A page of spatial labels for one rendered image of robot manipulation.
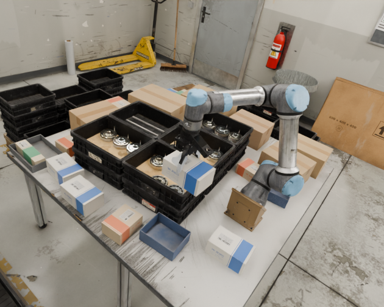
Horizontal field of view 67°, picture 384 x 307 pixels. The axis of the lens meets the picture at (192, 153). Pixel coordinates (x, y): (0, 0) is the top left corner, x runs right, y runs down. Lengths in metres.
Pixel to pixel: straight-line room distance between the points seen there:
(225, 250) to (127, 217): 0.50
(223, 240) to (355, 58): 3.31
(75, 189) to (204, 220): 0.70
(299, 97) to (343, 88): 2.86
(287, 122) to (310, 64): 3.07
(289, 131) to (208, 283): 0.78
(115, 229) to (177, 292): 0.40
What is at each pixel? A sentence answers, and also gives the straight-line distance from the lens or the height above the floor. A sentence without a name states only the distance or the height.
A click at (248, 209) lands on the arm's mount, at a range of 1.57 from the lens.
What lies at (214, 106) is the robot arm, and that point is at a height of 1.42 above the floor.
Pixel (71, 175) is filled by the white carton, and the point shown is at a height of 0.79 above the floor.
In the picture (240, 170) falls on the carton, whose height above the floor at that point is 0.74.
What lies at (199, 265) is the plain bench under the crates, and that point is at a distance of 1.45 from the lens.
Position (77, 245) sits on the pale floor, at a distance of 2.38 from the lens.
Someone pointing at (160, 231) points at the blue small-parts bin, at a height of 0.70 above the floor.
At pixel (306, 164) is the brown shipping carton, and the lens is 2.02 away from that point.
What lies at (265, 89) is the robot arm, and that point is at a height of 1.40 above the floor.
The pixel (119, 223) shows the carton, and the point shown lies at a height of 0.77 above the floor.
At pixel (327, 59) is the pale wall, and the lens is 4.36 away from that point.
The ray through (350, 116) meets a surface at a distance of 4.24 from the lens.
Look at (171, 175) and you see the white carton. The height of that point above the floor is 1.07.
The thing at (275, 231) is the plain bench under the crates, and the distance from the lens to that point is 1.71.
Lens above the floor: 1.90
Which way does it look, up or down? 36 degrees down
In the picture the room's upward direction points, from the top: 11 degrees clockwise
